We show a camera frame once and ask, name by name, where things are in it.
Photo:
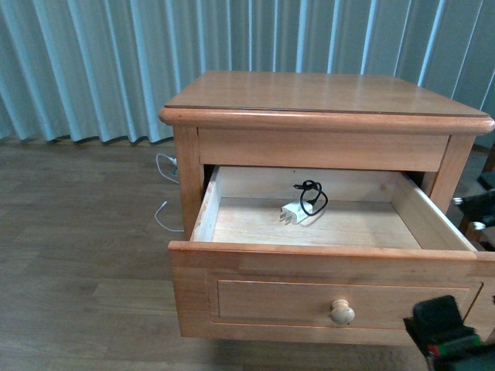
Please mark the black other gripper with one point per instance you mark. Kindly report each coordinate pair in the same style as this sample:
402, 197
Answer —
437, 329

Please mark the drawer round knob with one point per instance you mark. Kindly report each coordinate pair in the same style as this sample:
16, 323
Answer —
341, 313

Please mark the wooden drawer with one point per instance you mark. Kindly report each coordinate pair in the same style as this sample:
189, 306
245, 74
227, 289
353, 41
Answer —
373, 238

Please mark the white charger plug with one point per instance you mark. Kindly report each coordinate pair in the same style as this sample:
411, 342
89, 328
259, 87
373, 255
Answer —
296, 211

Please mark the light wooden nightstand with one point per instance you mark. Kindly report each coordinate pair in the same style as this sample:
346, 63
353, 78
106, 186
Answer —
316, 120

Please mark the pale grey-blue curtain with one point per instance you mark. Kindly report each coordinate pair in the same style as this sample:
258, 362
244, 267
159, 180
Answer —
84, 69

